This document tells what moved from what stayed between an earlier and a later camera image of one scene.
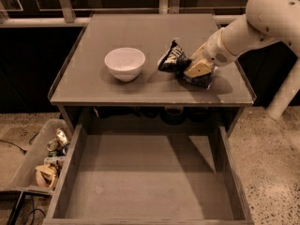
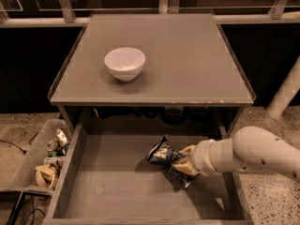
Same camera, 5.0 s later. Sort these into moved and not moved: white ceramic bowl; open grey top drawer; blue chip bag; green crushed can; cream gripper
Moved: cream gripper; blue chip bag
Not moved: green crushed can; white ceramic bowl; open grey top drawer
